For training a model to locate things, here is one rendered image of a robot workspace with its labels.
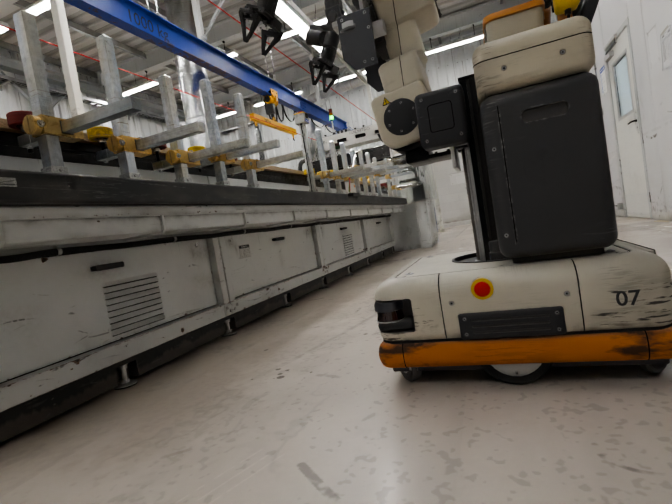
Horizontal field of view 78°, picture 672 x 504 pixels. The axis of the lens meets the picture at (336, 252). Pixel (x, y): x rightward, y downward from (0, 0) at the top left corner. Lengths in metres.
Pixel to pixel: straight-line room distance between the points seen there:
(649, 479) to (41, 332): 1.50
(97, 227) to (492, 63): 1.16
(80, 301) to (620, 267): 1.55
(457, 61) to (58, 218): 11.79
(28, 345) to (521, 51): 1.53
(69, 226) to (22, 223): 0.12
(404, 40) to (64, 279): 1.30
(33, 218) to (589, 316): 1.35
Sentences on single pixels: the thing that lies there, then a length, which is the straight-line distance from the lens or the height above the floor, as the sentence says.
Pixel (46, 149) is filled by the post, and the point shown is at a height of 0.77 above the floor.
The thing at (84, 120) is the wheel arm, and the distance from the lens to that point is 1.33.
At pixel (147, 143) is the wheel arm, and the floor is 0.81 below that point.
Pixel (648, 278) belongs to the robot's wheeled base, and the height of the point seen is 0.23.
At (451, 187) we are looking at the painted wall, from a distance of 11.96.
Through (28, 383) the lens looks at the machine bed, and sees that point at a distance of 1.50.
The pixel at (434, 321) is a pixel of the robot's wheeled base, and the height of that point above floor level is 0.17.
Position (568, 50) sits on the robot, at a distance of 1.12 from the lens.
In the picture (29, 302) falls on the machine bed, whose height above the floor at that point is 0.37.
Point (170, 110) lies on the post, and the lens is 1.75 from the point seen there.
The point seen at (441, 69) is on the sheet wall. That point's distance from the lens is 12.52.
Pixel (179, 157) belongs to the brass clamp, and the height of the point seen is 0.80.
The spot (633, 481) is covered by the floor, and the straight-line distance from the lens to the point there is 0.82.
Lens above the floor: 0.43
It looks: 3 degrees down
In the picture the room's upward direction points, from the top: 9 degrees counter-clockwise
